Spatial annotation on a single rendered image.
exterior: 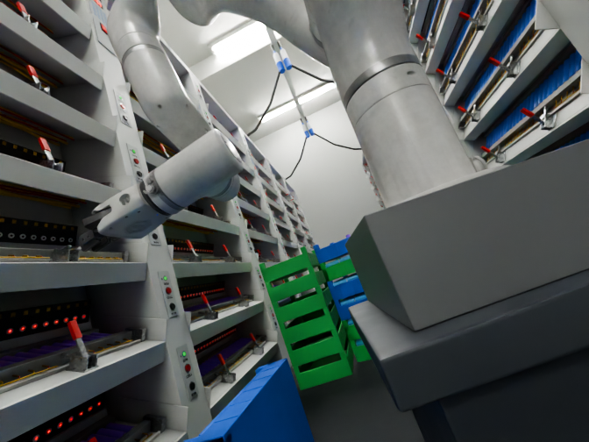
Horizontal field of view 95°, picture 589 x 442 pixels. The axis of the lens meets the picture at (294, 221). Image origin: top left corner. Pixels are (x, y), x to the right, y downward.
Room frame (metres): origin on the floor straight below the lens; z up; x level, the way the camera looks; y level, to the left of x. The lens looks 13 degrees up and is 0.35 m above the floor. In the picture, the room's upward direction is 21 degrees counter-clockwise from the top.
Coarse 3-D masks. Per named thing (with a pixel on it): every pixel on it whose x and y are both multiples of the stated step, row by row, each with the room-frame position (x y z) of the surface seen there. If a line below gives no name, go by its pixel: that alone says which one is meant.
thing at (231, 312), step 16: (192, 288) 1.07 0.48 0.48; (208, 288) 1.19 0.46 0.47; (192, 304) 1.04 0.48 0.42; (208, 304) 0.91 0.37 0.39; (224, 304) 1.11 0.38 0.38; (240, 304) 1.17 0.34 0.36; (256, 304) 1.25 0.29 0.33; (192, 320) 0.86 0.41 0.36; (208, 320) 0.89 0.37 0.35; (224, 320) 0.96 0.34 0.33; (240, 320) 1.09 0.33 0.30; (192, 336) 0.77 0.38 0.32; (208, 336) 0.85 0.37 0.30
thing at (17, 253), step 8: (0, 248) 0.41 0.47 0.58; (8, 248) 0.42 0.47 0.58; (16, 248) 0.43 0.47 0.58; (24, 248) 0.44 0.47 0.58; (0, 256) 0.41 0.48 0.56; (8, 256) 0.42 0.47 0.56; (16, 256) 0.43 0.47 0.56; (24, 256) 0.44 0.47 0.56; (32, 256) 0.46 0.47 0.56; (40, 256) 0.46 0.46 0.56; (48, 256) 0.48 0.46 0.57; (80, 256) 0.54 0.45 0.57; (88, 256) 0.56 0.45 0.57; (96, 256) 0.58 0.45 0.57; (104, 256) 0.60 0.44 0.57; (112, 256) 0.62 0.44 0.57; (120, 256) 0.64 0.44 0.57
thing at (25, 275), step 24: (0, 264) 0.37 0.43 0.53; (24, 264) 0.40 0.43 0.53; (48, 264) 0.44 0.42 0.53; (72, 264) 0.48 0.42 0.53; (96, 264) 0.53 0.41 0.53; (120, 264) 0.58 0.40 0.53; (144, 264) 0.65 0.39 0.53; (0, 288) 0.38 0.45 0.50; (24, 288) 0.41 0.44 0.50; (48, 288) 0.44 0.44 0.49
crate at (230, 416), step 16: (272, 368) 0.65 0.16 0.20; (288, 368) 0.69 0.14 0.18; (256, 384) 0.58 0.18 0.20; (272, 384) 0.59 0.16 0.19; (288, 384) 0.66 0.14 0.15; (240, 400) 0.52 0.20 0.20; (256, 400) 0.51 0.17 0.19; (272, 400) 0.57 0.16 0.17; (288, 400) 0.64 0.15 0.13; (224, 416) 0.48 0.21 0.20; (240, 416) 0.46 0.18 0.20; (256, 416) 0.50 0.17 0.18; (272, 416) 0.55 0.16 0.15; (288, 416) 0.62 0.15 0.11; (304, 416) 0.69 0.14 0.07; (208, 432) 0.44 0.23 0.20; (224, 432) 0.42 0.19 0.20; (240, 432) 0.45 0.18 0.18; (256, 432) 0.49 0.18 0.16; (272, 432) 0.53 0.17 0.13; (288, 432) 0.59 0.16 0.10; (304, 432) 0.66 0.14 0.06
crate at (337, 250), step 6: (342, 240) 1.08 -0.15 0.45; (318, 246) 1.15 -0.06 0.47; (330, 246) 1.11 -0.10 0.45; (336, 246) 1.10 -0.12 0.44; (342, 246) 1.09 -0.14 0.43; (318, 252) 1.14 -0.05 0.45; (324, 252) 1.12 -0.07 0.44; (330, 252) 1.11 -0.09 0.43; (336, 252) 1.10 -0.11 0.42; (342, 252) 1.09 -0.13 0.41; (318, 258) 1.14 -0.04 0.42; (324, 258) 1.13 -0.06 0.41; (330, 258) 1.12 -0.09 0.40; (336, 258) 1.20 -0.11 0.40
